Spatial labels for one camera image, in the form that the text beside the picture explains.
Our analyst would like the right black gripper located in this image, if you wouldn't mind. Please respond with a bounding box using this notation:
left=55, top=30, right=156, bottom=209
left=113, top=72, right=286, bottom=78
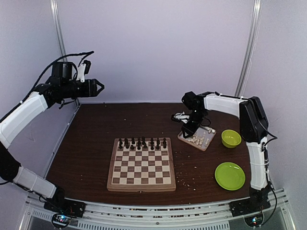
left=182, top=109, right=206, bottom=138

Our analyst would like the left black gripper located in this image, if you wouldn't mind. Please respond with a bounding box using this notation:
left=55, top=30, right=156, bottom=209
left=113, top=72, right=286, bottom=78
left=61, top=78, right=104, bottom=98

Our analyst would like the metal tray with wood rim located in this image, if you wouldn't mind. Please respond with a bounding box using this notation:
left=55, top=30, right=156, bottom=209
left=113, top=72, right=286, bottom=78
left=177, top=126, right=216, bottom=151

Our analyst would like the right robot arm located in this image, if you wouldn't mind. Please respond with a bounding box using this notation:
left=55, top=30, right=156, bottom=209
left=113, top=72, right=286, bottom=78
left=172, top=92, right=272, bottom=212

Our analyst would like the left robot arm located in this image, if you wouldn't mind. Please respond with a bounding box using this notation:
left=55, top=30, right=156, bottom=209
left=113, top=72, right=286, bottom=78
left=0, top=79, right=105, bottom=213

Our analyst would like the white pieces pile in tray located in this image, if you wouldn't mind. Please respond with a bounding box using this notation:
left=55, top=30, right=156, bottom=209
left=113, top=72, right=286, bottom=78
left=187, top=126, right=216, bottom=149

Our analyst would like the black chess piece far right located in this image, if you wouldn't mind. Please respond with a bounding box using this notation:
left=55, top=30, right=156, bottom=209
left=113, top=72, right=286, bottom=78
left=163, top=138, right=167, bottom=148

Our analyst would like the wooden chess board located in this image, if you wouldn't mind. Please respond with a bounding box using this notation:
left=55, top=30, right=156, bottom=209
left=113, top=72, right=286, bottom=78
left=106, top=137, right=176, bottom=192

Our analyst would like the small green bowl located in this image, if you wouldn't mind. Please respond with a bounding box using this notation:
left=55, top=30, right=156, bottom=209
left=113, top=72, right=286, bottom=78
left=221, top=129, right=242, bottom=149

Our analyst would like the green plate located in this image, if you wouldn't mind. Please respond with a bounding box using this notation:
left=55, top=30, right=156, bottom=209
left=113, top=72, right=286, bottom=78
left=214, top=162, right=246, bottom=191

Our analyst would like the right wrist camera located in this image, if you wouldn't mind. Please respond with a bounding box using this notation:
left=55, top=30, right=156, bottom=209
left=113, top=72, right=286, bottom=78
left=171, top=112, right=190, bottom=124

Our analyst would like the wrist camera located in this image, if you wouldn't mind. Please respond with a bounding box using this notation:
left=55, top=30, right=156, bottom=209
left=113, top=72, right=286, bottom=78
left=76, top=60, right=92, bottom=83
left=171, top=112, right=190, bottom=124

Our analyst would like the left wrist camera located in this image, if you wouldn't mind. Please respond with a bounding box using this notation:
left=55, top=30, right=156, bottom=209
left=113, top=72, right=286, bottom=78
left=76, top=60, right=92, bottom=83

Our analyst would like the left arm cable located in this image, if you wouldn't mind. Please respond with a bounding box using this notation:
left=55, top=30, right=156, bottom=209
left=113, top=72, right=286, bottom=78
left=28, top=50, right=94, bottom=96

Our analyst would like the aluminium front rail frame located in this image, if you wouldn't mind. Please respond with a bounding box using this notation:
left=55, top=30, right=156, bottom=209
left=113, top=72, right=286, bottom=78
left=19, top=188, right=293, bottom=230

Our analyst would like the left aluminium corner post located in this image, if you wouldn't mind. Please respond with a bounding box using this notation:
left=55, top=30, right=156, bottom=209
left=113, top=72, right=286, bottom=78
left=49, top=0, right=81, bottom=107

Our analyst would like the aluminium corner post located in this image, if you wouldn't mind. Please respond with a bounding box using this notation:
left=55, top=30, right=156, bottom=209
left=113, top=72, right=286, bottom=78
left=235, top=0, right=263, bottom=97
left=49, top=0, right=81, bottom=107

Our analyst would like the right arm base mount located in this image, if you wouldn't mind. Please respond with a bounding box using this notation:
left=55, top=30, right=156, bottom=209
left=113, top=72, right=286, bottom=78
left=229, top=187, right=271, bottom=217

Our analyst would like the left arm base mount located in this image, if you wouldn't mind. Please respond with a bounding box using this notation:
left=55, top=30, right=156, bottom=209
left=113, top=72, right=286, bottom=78
left=44, top=198, right=86, bottom=218

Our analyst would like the right aluminium corner post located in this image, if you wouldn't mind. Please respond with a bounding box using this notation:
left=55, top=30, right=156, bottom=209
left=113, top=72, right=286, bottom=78
left=235, top=0, right=263, bottom=97

